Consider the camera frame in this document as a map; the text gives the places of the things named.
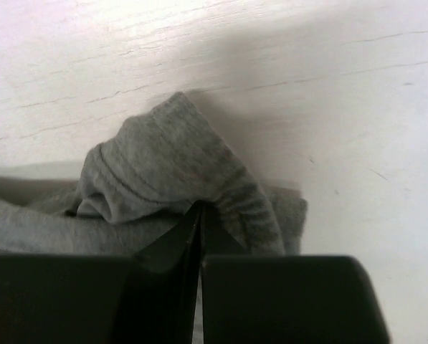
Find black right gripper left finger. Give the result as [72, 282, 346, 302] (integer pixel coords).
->
[0, 204, 201, 343]

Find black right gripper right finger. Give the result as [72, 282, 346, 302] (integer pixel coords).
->
[200, 205, 390, 344]

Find grey drawstring shorts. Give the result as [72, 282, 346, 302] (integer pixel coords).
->
[0, 91, 308, 344]

